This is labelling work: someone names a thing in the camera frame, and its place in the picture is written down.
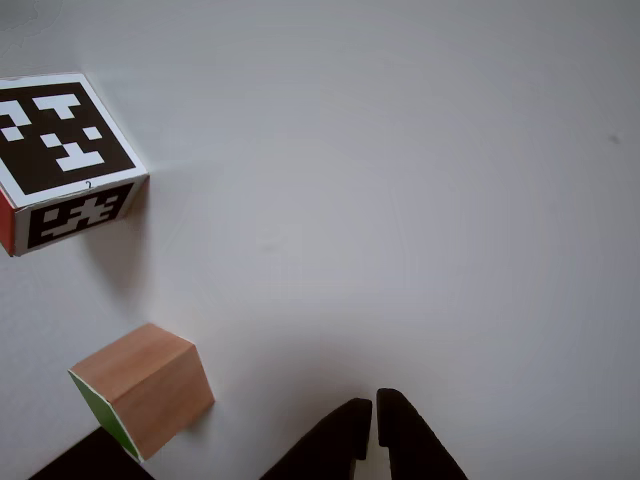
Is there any wooden cube with green face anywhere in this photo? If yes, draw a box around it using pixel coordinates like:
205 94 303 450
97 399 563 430
68 322 216 462

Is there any wooden cube with marker stickers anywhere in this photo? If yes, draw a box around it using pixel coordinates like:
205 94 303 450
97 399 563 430
0 72 150 258

